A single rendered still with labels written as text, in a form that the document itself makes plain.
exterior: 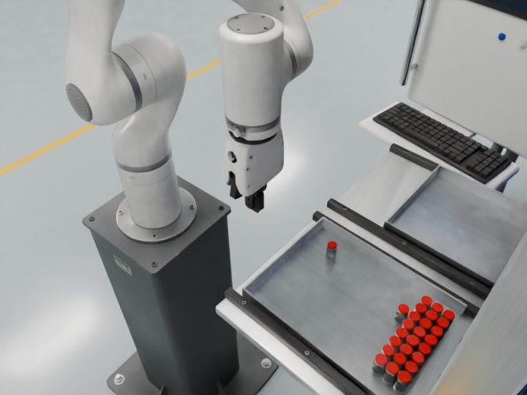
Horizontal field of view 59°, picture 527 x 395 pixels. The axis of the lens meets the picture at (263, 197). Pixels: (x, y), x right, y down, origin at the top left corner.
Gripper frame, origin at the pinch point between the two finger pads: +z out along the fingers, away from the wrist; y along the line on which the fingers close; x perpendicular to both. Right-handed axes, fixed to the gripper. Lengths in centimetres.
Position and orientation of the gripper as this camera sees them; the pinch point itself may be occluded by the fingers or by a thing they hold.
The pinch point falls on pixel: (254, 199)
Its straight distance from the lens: 81.6
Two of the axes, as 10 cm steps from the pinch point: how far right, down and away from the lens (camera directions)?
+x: -7.5, -4.6, 4.7
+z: 0.0, 7.1, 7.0
